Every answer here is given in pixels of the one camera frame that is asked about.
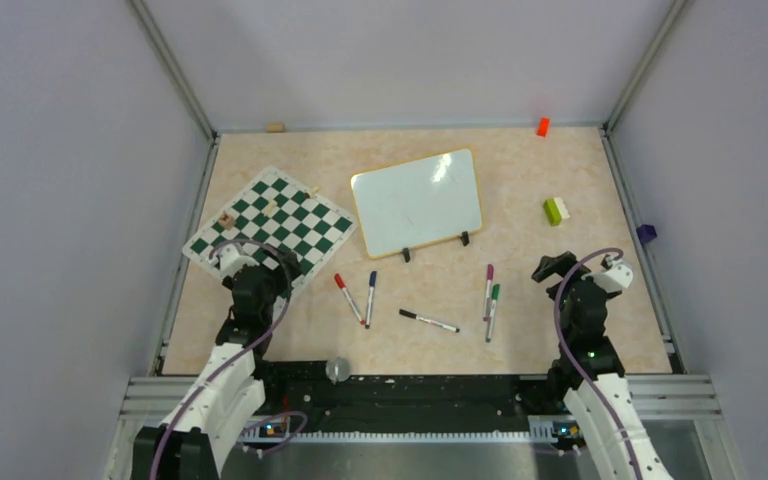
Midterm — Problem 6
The red whiteboard marker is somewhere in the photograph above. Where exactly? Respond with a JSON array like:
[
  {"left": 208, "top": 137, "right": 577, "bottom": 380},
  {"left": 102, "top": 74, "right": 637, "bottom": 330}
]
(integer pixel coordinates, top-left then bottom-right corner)
[{"left": 334, "top": 273, "right": 366, "bottom": 326}]

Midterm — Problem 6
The yellow framed whiteboard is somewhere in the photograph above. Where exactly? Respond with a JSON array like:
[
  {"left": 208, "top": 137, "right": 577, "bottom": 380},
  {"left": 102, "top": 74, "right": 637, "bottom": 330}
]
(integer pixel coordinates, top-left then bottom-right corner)
[{"left": 349, "top": 148, "right": 484, "bottom": 258}]

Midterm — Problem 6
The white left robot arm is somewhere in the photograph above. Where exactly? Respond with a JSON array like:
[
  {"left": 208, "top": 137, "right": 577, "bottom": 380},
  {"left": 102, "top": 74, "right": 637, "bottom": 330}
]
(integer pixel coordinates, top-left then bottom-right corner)
[{"left": 131, "top": 246, "right": 302, "bottom": 479}]

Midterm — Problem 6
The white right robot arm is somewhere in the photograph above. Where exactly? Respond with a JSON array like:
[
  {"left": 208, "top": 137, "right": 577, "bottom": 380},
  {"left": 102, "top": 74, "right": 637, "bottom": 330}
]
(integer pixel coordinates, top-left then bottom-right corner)
[{"left": 531, "top": 247, "right": 671, "bottom": 479}]

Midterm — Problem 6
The green whiteboard marker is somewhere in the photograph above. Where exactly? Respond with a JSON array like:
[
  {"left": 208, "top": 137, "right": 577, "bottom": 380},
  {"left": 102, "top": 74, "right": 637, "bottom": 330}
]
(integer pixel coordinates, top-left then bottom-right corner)
[{"left": 485, "top": 284, "right": 500, "bottom": 343}]

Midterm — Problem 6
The purple whiteboard marker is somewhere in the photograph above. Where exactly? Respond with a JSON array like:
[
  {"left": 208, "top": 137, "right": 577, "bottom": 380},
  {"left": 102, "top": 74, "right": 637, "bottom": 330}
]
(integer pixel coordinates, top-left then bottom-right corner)
[{"left": 482, "top": 264, "right": 494, "bottom": 322}]

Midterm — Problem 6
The blue whiteboard marker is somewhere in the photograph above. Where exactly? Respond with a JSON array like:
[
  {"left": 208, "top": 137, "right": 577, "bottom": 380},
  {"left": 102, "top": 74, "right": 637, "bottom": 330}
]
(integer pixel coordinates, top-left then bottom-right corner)
[{"left": 364, "top": 270, "right": 377, "bottom": 330}]

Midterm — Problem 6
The black whiteboard marker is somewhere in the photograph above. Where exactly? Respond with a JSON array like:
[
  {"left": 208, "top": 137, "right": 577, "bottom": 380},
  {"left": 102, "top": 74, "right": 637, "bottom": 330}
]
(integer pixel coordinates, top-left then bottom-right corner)
[{"left": 398, "top": 309, "right": 461, "bottom": 333}]

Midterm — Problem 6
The green white toy brick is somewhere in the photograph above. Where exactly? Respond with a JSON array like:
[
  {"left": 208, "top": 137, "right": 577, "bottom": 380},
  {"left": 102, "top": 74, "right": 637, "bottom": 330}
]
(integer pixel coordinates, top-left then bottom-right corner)
[{"left": 543, "top": 197, "right": 570, "bottom": 226}]

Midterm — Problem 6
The brown wooden chess piece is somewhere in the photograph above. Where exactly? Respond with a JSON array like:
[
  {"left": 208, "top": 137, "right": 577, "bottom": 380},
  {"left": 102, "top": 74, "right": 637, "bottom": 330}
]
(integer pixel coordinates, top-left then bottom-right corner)
[{"left": 217, "top": 212, "right": 236, "bottom": 230}]

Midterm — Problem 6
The green white chessboard mat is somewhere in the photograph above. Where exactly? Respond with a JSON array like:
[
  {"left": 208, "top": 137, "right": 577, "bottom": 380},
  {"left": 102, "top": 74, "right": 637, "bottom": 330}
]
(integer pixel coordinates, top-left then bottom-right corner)
[{"left": 182, "top": 167, "right": 358, "bottom": 291}]

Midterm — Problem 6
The purple toy block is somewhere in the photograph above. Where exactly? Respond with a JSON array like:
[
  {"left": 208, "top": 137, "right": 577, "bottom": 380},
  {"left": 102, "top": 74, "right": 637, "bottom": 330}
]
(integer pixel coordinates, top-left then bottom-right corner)
[{"left": 636, "top": 224, "right": 658, "bottom": 245}]

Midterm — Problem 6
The silver round knob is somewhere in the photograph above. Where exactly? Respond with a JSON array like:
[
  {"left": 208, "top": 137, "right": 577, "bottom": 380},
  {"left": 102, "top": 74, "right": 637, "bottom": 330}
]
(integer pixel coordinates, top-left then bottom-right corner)
[{"left": 325, "top": 357, "right": 351, "bottom": 384}]

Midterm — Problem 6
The orange toy block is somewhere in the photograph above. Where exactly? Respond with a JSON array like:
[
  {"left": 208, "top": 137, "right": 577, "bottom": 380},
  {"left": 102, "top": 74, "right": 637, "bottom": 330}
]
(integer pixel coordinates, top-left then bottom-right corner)
[{"left": 536, "top": 117, "right": 551, "bottom": 138}]

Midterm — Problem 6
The small wooden cork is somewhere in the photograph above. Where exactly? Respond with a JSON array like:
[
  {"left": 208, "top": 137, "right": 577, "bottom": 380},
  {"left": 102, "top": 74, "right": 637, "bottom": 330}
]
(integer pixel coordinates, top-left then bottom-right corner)
[{"left": 265, "top": 122, "right": 286, "bottom": 133}]

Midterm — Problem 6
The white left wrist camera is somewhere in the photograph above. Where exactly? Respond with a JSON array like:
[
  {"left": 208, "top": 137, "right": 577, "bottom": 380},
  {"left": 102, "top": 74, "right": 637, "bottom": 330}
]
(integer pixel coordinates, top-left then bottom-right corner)
[{"left": 213, "top": 243, "right": 260, "bottom": 277}]

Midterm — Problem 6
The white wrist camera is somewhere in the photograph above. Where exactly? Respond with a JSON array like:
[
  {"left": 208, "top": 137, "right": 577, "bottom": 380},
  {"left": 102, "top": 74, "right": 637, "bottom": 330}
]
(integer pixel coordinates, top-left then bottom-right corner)
[
  {"left": 591, "top": 254, "right": 634, "bottom": 294},
  {"left": 213, "top": 243, "right": 260, "bottom": 277}
]

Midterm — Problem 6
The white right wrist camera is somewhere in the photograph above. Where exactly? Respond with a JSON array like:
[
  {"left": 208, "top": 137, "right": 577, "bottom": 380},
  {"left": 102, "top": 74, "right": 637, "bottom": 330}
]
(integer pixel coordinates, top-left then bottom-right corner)
[{"left": 591, "top": 254, "right": 634, "bottom": 294}]

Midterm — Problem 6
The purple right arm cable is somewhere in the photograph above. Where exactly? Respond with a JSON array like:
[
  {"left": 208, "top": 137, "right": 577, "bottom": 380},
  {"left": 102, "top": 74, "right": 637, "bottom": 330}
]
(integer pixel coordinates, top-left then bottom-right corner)
[{"left": 554, "top": 247, "right": 644, "bottom": 480}]

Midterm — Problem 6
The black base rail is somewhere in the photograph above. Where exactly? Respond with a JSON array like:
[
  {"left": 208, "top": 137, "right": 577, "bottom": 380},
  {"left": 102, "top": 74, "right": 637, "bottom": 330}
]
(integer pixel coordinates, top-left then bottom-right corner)
[{"left": 254, "top": 361, "right": 567, "bottom": 434}]

